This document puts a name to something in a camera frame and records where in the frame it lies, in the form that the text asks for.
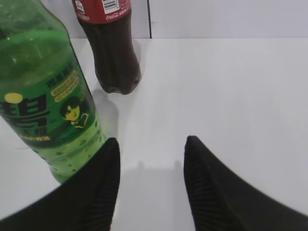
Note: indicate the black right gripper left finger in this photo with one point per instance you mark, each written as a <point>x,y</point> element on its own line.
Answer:
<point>85,202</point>

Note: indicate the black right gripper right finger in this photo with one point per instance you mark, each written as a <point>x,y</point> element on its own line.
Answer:
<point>222,201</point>

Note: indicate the green soda bottle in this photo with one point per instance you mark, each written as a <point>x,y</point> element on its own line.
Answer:
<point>44,96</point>

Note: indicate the dark cola bottle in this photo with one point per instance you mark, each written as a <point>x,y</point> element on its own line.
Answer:
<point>107,26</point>

